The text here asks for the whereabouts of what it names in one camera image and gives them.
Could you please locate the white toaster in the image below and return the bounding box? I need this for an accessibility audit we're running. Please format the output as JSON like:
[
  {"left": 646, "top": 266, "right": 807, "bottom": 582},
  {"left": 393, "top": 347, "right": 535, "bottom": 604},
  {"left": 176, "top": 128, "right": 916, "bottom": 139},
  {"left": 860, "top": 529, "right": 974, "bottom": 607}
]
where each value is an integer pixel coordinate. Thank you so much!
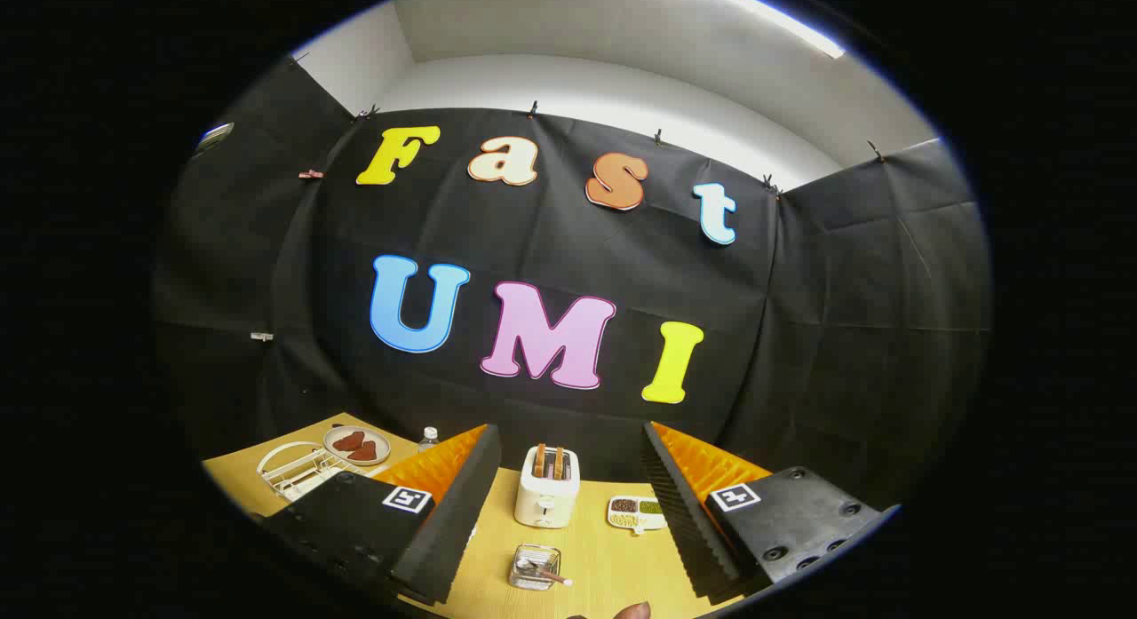
[{"left": 513, "top": 444, "right": 583, "bottom": 529}]

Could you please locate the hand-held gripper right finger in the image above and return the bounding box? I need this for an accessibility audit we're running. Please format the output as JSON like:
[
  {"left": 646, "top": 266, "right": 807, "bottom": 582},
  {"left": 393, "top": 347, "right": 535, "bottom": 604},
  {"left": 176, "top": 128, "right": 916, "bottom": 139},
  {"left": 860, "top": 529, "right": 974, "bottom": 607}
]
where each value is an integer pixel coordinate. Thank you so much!
[{"left": 640, "top": 420, "right": 901, "bottom": 602}]

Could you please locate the white divided bean dish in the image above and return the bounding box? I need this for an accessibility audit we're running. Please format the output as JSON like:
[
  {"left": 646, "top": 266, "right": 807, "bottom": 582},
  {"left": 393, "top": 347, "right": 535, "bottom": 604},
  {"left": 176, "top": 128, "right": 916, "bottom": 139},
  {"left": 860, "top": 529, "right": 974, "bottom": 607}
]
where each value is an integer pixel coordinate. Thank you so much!
[{"left": 608, "top": 496, "right": 669, "bottom": 536}]

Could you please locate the small beige plate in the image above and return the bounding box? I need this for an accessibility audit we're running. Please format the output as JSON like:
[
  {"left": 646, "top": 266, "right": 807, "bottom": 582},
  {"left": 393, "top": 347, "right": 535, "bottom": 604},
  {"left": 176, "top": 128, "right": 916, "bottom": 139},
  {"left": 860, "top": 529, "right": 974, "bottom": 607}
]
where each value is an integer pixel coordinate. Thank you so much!
[{"left": 323, "top": 424, "right": 393, "bottom": 467}]

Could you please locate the shiny metal fixture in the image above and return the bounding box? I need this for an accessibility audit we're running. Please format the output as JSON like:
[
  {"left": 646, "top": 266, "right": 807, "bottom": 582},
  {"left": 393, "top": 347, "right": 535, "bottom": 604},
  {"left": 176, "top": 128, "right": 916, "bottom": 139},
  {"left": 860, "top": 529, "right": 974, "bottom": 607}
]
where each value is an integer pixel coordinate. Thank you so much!
[{"left": 191, "top": 122, "right": 235, "bottom": 158}]

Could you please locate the spoon with checkered handle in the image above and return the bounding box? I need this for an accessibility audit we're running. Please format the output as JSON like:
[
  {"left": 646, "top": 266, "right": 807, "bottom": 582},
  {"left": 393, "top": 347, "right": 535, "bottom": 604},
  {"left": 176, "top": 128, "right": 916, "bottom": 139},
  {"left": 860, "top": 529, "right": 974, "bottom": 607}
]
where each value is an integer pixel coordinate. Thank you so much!
[{"left": 518, "top": 557, "right": 575, "bottom": 588}]

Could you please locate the black backdrop cloth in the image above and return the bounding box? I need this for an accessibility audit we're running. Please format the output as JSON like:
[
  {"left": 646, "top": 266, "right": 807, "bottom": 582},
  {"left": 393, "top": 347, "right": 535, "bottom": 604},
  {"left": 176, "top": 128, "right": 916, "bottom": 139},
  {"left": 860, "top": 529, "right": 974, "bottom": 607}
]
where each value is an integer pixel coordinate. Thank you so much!
[{"left": 151, "top": 55, "right": 992, "bottom": 515}]

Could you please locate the white wire dish rack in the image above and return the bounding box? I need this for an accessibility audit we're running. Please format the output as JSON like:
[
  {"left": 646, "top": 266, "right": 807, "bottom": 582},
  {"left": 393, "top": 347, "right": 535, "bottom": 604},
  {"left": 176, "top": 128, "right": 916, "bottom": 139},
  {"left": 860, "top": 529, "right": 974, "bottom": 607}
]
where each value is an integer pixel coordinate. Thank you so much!
[{"left": 257, "top": 440, "right": 358, "bottom": 503}]

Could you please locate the metal wire basket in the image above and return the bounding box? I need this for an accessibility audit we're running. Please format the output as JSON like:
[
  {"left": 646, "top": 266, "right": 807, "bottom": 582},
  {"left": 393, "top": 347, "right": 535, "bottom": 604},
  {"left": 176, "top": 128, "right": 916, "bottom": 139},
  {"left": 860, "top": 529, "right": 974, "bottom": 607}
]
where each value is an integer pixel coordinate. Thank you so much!
[{"left": 509, "top": 544, "right": 563, "bottom": 592}]

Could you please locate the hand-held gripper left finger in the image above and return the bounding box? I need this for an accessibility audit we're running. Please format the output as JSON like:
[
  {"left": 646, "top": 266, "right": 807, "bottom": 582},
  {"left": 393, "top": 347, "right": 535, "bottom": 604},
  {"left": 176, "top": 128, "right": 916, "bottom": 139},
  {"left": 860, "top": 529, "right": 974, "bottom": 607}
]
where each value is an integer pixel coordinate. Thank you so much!
[{"left": 258, "top": 424, "right": 503, "bottom": 607}]

